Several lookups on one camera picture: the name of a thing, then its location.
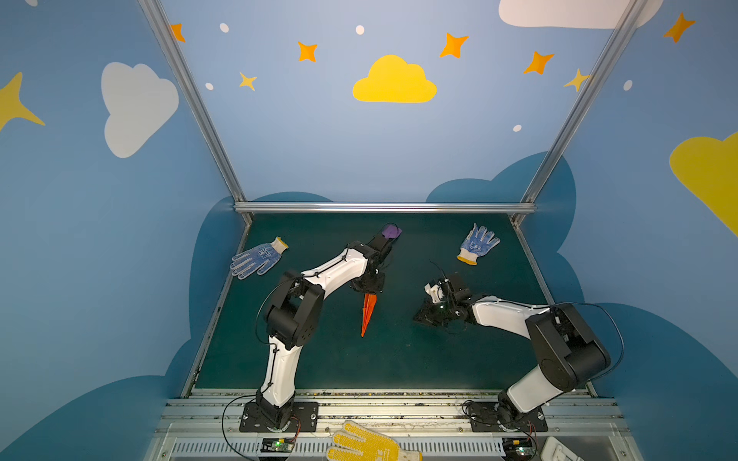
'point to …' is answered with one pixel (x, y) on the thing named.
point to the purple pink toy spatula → (391, 231)
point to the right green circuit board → (518, 448)
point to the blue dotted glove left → (243, 263)
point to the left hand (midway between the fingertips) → (374, 290)
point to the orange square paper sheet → (370, 301)
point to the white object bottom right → (554, 450)
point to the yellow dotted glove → (355, 443)
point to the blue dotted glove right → (478, 242)
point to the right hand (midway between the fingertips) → (413, 314)
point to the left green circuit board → (277, 445)
